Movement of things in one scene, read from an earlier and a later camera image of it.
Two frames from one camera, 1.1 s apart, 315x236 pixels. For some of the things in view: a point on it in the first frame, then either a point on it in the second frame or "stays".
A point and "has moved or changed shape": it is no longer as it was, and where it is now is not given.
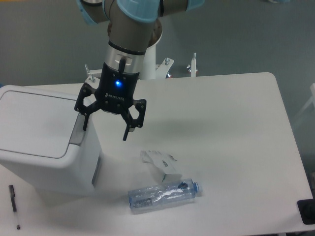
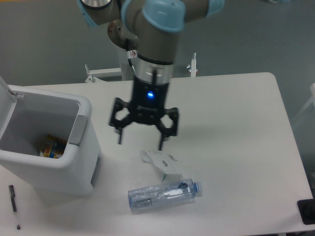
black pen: (13, 197) stays
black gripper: (117, 89) to (147, 106)
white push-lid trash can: (43, 142) has moved or changed shape
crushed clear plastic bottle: (170, 194) stays
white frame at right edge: (312, 100) stays
